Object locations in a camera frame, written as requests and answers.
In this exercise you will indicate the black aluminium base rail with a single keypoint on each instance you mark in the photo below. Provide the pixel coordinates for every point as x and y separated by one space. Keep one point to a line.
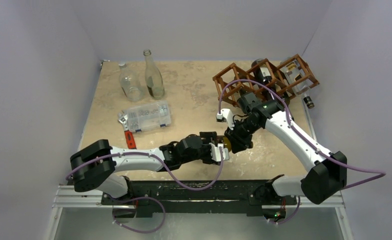
147 197

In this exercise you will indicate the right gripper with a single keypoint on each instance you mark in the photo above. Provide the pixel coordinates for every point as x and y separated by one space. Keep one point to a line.
235 139

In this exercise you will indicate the red adjustable wrench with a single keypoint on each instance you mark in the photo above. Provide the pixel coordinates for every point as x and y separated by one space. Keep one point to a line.
130 141

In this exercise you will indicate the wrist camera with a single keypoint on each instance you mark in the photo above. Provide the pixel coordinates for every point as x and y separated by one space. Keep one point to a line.
218 153
225 115

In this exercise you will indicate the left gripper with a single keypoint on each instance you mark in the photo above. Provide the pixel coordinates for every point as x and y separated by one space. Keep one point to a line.
209 138

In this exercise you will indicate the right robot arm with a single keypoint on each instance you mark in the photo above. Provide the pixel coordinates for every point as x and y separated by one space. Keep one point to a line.
325 173

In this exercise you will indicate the dark bottle silver cap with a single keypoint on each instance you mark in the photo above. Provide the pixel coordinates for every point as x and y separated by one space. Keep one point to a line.
226 142

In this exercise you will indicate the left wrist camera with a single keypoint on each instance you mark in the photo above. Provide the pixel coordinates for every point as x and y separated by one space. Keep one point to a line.
218 153

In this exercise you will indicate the clear glass bottle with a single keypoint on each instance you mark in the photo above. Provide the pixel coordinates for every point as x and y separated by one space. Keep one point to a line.
153 77
130 83

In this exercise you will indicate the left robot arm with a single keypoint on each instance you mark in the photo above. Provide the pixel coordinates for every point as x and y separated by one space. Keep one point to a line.
95 166

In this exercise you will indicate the red wine bottle gold cap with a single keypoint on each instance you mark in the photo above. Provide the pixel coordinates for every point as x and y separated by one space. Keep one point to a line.
263 76

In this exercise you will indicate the wooden wine rack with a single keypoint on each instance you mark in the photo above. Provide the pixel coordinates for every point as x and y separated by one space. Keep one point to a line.
230 87

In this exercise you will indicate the clear bottle black cap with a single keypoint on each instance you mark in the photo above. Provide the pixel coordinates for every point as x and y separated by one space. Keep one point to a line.
293 72

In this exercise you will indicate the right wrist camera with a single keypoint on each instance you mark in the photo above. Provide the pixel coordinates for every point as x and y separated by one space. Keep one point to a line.
225 115

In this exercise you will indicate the clear plastic screw box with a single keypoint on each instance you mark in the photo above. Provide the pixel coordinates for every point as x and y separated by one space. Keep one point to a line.
146 117

